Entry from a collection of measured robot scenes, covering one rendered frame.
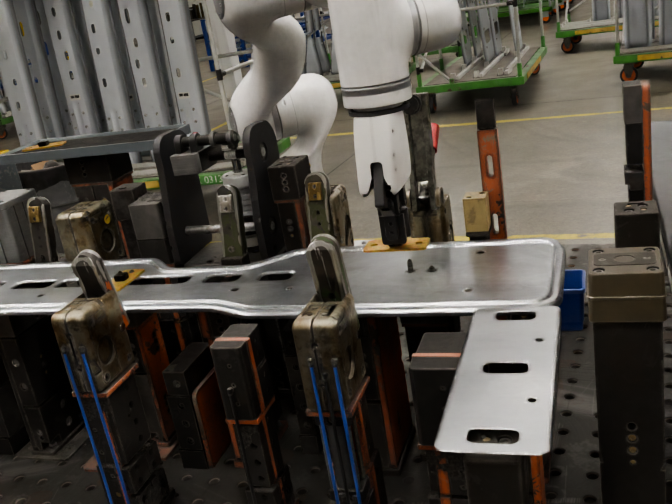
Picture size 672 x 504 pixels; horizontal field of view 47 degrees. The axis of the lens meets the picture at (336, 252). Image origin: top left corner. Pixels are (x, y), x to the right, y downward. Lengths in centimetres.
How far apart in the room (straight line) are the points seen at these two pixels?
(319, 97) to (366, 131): 74
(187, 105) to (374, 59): 479
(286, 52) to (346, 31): 54
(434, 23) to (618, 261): 34
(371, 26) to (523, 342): 39
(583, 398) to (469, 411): 60
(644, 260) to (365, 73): 37
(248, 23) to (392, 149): 50
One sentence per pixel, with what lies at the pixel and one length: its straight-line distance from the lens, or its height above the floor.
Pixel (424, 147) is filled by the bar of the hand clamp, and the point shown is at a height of 114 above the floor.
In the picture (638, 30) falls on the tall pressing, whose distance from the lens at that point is 792.
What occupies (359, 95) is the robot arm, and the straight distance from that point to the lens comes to 93.
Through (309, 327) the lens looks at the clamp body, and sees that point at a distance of 87.
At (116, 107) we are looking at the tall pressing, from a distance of 595.
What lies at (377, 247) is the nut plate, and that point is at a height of 106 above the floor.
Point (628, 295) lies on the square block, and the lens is 88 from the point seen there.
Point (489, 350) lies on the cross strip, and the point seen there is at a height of 100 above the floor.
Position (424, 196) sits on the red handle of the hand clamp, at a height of 107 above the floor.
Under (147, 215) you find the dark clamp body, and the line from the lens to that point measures 139.
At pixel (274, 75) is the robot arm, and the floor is 124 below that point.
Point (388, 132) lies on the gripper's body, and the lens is 93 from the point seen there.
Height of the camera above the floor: 140
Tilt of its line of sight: 20 degrees down
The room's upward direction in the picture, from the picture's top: 10 degrees counter-clockwise
